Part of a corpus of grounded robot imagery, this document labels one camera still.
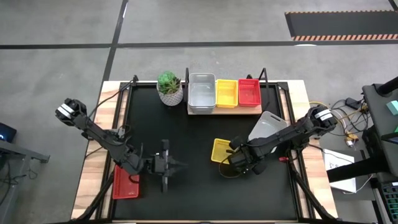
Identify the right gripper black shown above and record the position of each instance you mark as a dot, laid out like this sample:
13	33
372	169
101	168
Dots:
248	154

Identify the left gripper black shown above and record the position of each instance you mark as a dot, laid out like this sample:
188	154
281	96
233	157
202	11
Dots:
165	165

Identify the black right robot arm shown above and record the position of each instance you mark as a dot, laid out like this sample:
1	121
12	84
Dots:
289	132

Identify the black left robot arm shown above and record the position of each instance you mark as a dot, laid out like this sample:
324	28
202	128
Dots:
93	132

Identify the wooden shelf board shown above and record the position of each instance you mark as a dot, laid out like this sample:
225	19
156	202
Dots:
233	111

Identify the succulent in white patterned pot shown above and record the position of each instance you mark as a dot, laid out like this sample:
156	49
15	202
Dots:
169	82

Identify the white paper sheet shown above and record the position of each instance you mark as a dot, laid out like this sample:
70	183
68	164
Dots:
334	157

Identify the yellow plug connector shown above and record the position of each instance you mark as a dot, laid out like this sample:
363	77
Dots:
350	137

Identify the black stand bar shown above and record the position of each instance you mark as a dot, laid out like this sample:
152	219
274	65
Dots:
357	169

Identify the black power adapter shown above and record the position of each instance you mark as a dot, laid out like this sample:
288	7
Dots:
353	103

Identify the grey equipment cart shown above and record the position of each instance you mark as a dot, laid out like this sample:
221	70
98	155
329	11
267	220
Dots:
379	124

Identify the backlit keyboard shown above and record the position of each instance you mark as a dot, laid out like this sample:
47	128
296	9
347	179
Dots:
391	199

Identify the teal block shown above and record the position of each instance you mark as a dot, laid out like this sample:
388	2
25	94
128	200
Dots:
393	107

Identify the grey side desk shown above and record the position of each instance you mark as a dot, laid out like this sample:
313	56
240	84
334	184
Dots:
18	151

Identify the black hazard-striped floor mat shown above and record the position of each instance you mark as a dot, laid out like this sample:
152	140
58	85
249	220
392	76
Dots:
342	25

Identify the black device with blue light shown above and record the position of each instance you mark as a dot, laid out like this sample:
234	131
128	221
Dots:
7	132

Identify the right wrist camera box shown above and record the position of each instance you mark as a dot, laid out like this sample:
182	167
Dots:
237	158

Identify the black aluminium station frame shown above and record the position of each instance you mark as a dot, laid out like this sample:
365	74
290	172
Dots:
282	86

